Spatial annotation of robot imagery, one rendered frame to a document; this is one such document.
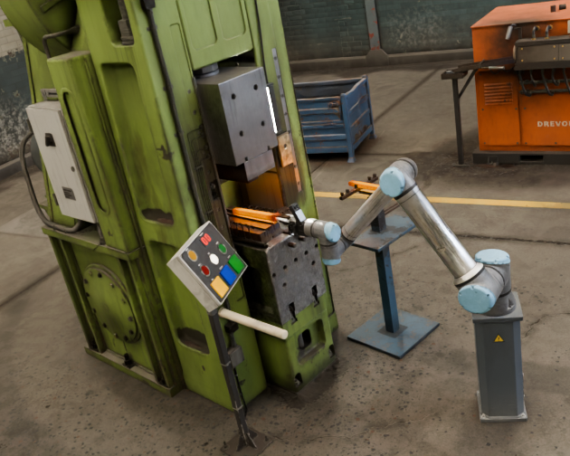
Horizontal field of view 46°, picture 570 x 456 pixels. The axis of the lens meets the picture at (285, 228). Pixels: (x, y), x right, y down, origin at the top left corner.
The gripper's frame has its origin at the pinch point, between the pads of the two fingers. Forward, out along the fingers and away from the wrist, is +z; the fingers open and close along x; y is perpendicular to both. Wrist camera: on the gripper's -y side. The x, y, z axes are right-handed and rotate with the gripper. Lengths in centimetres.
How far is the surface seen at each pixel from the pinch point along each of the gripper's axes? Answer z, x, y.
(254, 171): 3.4, -6.7, -27.0
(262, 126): 4.1, 5.0, -46.2
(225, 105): 4, -16, -63
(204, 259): -13, -61, -9
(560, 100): -4, 347, 47
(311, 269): -3.5, 13.5, 37.2
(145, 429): 53, -80, 104
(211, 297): -23, -69, 3
